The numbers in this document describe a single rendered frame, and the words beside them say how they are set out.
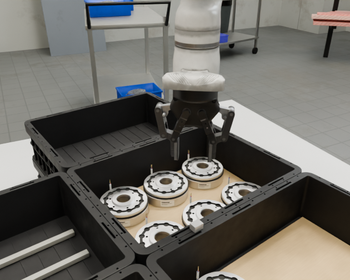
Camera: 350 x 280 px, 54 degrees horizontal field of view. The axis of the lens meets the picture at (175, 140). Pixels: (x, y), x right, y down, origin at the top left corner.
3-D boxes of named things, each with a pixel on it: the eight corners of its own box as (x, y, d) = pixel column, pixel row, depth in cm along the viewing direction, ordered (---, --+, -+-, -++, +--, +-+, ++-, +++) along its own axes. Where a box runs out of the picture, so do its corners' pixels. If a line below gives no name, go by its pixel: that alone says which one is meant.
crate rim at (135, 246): (208, 129, 94) (208, 121, 92) (304, 179, 72) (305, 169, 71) (65, 179, 72) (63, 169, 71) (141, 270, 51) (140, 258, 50)
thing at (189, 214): (209, 195, 75) (209, 193, 75) (243, 220, 68) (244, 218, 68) (172, 213, 70) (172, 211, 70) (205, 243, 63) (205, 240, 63)
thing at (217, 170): (204, 154, 91) (204, 152, 91) (231, 171, 84) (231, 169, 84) (173, 166, 86) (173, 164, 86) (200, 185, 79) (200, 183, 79)
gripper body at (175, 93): (222, 67, 59) (218, 118, 63) (173, 65, 60) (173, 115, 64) (222, 80, 52) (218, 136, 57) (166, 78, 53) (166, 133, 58)
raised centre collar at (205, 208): (208, 204, 72) (209, 201, 72) (225, 216, 69) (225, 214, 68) (190, 213, 69) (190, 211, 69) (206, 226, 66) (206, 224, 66)
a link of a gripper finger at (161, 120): (162, 101, 60) (172, 130, 63) (152, 103, 61) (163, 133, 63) (159, 106, 58) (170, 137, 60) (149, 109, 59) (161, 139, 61)
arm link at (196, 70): (161, 90, 50) (160, 48, 47) (171, 69, 60) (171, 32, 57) (224, 93, 49) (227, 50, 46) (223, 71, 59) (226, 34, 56)
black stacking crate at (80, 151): (149, 124, 119) (148, 93, 114) (205, 159, 98) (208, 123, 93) (31, 159, 98) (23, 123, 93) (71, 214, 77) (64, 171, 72)
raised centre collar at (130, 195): (126, 190, 76) (126, 188, 76) (139, 201, 73) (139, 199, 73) (107, 199, 74) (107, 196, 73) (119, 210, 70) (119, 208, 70)
